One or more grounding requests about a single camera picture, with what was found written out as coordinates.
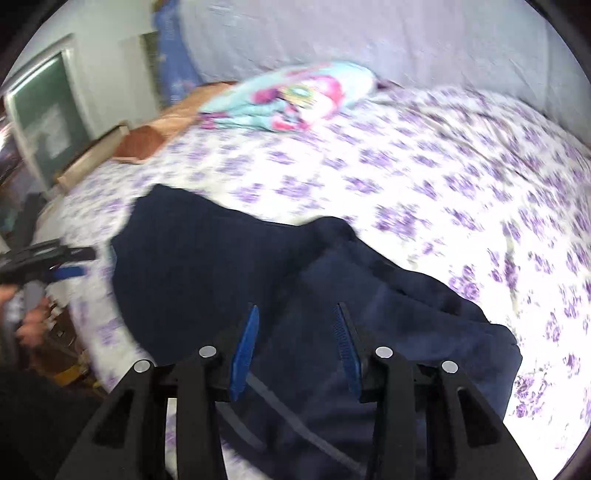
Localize window with white frame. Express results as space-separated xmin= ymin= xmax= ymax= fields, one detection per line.
xmin=1 ymin=34 xmax=94 ymax=195

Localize blue patterned cloth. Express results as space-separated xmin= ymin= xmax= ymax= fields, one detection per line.
xmin=152 ymin=1 xmax=204 ymax=106

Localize purple floral bed quilt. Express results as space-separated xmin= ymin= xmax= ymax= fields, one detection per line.
xmin=51 ymin=87 xmax=590 ymax=479

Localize brown orange pillow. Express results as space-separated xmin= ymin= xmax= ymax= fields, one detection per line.
xmin=113 ymin=81 xmax=235 ymax=164

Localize person's left hand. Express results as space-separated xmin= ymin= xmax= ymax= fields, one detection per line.
xmin=0 ymin=285 xmax=50 ymax=349

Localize lavender lace headboard cover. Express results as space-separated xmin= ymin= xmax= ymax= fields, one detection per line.
xmin=178 ymin=1 xmax=590 ymax=141

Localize dark navy pants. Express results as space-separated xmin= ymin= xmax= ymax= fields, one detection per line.
xmin=110 ymin=185 xmax=522 ymax=479

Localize folded teal pink floral blanket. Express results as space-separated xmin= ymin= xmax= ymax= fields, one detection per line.
xmin=198 ymin=61 xmax=378 ymax=132

